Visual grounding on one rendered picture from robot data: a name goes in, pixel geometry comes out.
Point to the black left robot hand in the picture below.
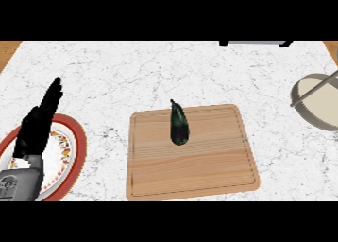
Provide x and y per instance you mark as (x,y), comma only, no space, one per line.
(37,126)

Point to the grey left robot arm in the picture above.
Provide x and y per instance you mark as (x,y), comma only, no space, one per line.
(16,184)

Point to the red rimmed patterned plate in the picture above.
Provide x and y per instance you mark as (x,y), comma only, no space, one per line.
(66,148)

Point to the wooden cutting board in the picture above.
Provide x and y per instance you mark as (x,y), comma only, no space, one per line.
(190,164)

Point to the grey appliance with black legs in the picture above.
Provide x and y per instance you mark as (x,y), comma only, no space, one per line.
(255,43)

